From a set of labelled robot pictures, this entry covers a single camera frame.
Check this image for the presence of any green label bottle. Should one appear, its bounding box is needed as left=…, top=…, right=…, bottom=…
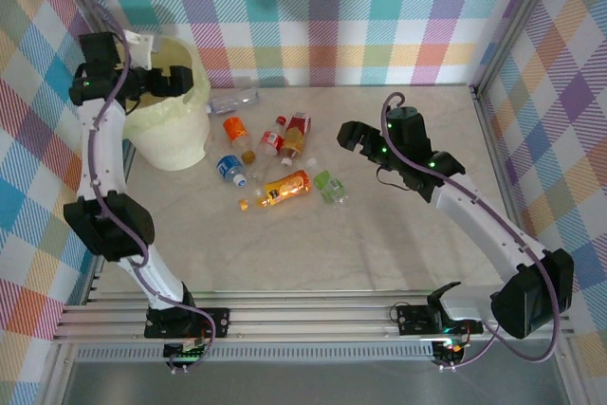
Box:
left=313, top=170, right=352, bottom=210

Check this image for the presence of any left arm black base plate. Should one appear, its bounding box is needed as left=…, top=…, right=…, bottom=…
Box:
left=144, top=307, right=231, bottom=340

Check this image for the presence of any orange label bottle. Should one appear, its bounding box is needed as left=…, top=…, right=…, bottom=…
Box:
left=222, top=115, right=252, bottom=150

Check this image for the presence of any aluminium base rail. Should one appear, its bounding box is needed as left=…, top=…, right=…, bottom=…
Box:
left=50, top=298, right=576, bottom=345

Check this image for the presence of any red label tea bottle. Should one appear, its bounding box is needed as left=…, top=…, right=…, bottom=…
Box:
left=279, top=111, right=314, bottom=160

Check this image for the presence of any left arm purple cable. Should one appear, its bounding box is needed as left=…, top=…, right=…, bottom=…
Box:
left=87, top=0, right=219, bottom=373

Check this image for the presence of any pale yellow bin liner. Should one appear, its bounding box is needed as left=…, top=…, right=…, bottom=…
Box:
left=113, top=37, right=212, bottom=117

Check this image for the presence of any clear water bottle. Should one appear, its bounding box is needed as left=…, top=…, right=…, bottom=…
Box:
left=204, top=86, right=262, bottom=116

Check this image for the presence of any red label cola bottle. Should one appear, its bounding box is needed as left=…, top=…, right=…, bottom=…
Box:
left=246, top=114, right=288, bottom=183

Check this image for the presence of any cream plastic bin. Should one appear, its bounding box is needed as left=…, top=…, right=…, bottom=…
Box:
left=111, top=37, right=212, bottom=173

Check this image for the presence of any blue label bottle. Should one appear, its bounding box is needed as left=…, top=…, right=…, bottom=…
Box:
left=216, top=154, right=248, bottom=188

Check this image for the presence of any plaid cloth backdrop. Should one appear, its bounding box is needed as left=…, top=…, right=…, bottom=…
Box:
left=0, top=0, right=122, bottom=385
left=65, top=0, right=556, bottom=89
left=478, top=0, right=607, bottom=405

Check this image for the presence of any grey slotted cable duct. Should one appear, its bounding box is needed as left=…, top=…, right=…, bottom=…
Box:
left=74, top=345, right=436, bottom=364

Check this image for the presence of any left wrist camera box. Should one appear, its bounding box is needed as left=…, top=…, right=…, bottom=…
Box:
left=123, top=29, right=156, bottom=70

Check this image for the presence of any orange juice bottle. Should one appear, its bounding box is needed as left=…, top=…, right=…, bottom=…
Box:
left=238, top=170, right=314, bottom=212

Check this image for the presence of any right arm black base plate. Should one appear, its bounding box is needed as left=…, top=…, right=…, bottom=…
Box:
left=395, top=304, right=484, bottom=336

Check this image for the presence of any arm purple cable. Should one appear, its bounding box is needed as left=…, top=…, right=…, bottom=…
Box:
left=381, top=93, right=565, bottom=371
left=87, top=0, right=219, bottom=373

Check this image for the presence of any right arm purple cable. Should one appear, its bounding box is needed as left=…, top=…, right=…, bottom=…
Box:
left=381, top=93, right=565, bottom=371

